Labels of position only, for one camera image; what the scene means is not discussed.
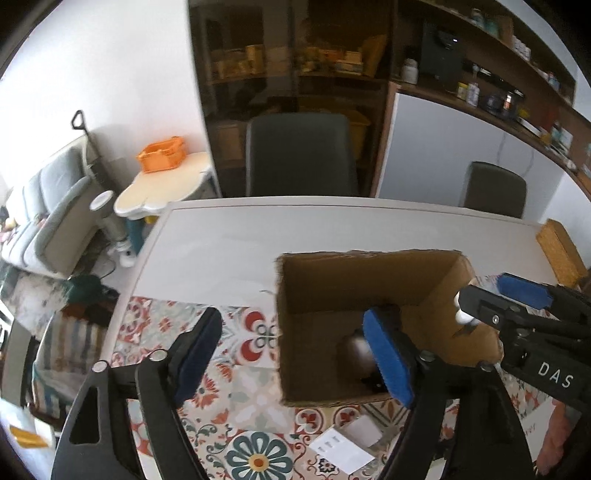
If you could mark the cream flower-shaped small table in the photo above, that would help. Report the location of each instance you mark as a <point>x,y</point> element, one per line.
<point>161,191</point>

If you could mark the wooden wall shelves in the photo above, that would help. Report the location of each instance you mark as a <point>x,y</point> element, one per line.
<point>517,69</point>

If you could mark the grey sofa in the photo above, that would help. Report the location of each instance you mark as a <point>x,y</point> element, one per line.
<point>51,207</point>

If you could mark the person's right forearm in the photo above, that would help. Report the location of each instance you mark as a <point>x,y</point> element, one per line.
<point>561,434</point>

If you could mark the white counter cabinet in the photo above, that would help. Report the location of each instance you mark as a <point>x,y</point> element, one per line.
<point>434,152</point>

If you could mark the black upright vacuum cleaner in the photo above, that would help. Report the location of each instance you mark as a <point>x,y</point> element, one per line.
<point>94,157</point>

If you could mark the patterned floral table runner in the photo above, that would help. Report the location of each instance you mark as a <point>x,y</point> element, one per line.
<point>249,341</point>

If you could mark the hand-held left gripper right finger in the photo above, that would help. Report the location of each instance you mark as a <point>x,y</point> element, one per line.
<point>388,355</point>

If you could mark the narrow dark grey chair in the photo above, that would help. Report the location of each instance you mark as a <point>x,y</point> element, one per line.
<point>496,191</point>

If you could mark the brown cardboard box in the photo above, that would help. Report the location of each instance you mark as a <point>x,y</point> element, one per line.
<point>323,286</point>

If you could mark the woven wicker box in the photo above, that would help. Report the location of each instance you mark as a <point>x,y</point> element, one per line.
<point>561,251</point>

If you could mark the green floor object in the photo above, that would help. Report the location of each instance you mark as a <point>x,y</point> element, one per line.
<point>83,290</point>

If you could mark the orange plastic crate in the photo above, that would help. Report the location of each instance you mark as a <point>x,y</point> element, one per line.
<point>161,154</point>

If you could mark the striped cloth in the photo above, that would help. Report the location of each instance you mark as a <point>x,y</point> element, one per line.
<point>69,350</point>

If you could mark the dark glass cabinet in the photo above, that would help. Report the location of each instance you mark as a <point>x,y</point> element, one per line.
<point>277,60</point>

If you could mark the wide dark grey chair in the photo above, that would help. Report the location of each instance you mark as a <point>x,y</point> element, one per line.
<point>300,157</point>

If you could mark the white round floor appliance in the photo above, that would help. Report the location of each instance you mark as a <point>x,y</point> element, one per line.
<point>108,217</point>

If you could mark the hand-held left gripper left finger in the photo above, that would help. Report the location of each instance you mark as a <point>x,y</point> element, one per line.
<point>198,355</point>

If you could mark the white flat card packet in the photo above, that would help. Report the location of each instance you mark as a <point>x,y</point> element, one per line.
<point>339,454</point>

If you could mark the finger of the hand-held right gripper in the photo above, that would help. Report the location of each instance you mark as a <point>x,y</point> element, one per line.
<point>526,288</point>
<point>489,310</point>

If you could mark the white squat bottle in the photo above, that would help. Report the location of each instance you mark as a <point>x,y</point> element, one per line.
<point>409,71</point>

